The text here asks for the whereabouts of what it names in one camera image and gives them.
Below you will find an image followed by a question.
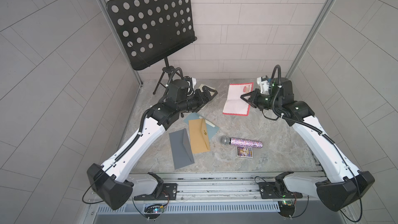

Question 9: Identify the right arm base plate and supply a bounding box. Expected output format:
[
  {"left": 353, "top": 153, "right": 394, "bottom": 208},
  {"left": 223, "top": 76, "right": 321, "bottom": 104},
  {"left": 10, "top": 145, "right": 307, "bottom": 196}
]
[{"left": 257, "top": 181, "right": 303, "bottom": 200}]

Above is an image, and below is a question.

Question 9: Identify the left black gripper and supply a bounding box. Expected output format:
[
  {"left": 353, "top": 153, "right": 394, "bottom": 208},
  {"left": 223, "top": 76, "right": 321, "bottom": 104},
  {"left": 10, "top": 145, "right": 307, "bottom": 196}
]
[{"left": 174, "top": 85, "right": 217, "bottom": 113}]

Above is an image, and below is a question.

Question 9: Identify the black perforated music stand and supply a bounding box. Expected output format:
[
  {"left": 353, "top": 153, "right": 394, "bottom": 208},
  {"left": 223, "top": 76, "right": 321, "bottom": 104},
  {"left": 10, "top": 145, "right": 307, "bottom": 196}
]
[{"left": 106, "top": 0, "right": 198, "bottom": 95}]

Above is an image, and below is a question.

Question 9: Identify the right circuit board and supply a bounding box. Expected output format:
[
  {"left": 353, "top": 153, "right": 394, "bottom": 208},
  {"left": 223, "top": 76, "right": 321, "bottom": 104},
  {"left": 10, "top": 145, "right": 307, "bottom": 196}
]
[{"left": 278, "top": 200, "right": 295, "bottom": 218}]

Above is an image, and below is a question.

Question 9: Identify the left circuit board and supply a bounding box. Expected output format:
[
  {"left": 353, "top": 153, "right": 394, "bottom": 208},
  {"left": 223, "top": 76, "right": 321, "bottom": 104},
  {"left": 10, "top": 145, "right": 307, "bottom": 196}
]
[{"left": 144, "top": 204, "right": 165, "bottom": 220}]

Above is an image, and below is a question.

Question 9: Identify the aluminium mounting rail frame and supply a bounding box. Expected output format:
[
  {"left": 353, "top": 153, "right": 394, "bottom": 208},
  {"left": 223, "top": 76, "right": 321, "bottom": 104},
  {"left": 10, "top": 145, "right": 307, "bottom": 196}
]
[{"left": 129, "top": 173, "right": 315, "bottom": 201}]

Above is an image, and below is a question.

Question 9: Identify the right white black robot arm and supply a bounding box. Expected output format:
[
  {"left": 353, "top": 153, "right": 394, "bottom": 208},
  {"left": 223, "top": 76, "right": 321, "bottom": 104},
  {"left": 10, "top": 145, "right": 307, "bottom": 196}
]
[{"left": 240, "top": 65, "right": 375, "bottom": 212}]

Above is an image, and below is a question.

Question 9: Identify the cream yellow envelope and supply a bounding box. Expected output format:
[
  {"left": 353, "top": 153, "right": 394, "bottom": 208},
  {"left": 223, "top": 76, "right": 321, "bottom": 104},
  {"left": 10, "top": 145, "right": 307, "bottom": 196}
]
[{"left": 198, "top": 84, "right": 215, "bottom": 95}]

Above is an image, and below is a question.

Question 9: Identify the light blue envelope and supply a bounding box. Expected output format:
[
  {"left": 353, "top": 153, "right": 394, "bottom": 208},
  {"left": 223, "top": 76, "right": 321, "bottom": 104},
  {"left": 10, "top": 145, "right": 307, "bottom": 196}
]
[{"left": 183, "top": 113, "right": 219, "bottom": 140}]

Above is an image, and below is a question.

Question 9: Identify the purple glitter microphone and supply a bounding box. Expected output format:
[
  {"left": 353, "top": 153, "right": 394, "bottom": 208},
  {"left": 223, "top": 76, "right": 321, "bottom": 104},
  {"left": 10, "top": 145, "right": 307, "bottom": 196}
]
[{"left": 220, "top": 136, "right": 263, "bottom": 148}]

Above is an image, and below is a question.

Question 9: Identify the small colourful card box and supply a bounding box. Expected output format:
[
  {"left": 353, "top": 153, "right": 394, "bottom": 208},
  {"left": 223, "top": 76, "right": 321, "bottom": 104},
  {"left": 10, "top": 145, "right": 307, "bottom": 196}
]
[{"left": 236, "top": 146, "right": 253, "bottom": 158}]

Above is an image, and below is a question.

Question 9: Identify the circuit board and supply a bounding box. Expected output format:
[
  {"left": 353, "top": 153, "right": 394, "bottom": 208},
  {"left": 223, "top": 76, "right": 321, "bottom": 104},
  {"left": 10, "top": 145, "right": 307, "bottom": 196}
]
[
  {"left": 278, "top": 200, "right": 295, "bottom": 218},
  {"left": 144, "top": 204, "right": 165, "bottom": 220}
]

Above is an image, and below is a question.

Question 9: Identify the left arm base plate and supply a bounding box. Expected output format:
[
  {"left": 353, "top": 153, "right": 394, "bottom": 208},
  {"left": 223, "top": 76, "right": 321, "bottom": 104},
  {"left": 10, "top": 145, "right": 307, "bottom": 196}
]
[{"left": 134, "top": 183, "right": 178, "bottom": 201}]

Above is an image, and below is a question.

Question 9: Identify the tan kraft envelope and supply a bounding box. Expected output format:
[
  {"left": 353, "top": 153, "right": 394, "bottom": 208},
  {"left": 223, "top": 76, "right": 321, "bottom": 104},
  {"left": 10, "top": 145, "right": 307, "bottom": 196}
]
[{"left": 189, "top": 119, "right": 210, "bottom": 154}]

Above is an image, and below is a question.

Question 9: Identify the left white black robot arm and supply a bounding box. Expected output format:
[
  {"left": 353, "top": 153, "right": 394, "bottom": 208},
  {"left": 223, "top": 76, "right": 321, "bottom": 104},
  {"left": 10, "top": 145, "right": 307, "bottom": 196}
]
[{"left": 87, "top": 74, "right": 218, "bottom": 210}]

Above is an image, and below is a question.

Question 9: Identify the dark grey envelope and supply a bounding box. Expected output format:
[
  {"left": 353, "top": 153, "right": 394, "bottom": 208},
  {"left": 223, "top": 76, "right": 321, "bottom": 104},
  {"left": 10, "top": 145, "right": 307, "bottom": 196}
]
[{"left": 169, "top": 129, "right": 195, "bottom": 170}]

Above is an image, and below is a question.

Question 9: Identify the pink white letter paper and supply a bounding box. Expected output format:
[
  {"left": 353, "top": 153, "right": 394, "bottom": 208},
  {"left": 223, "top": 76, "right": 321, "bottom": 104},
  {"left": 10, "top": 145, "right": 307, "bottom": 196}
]
[{"left": 222, "top": 83, "right": 254, "bottom": 116}]

